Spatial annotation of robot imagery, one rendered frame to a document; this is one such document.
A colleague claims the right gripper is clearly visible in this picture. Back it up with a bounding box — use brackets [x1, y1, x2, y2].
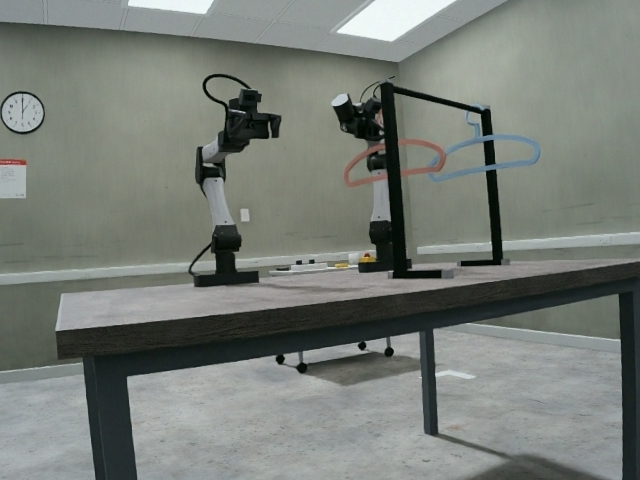
[227, 102, 282, 141]

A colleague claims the light blue plastic hanger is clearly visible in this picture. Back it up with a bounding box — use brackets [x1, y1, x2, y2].
[428, 111, 540, 182]

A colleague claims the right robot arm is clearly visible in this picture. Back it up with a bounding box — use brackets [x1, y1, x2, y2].
[193, 88, 262, 278]

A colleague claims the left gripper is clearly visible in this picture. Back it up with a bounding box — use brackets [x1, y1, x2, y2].
[349, 99, 384, 142]

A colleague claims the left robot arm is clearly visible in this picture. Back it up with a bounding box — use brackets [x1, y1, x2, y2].
[331, 93, 393, 265]

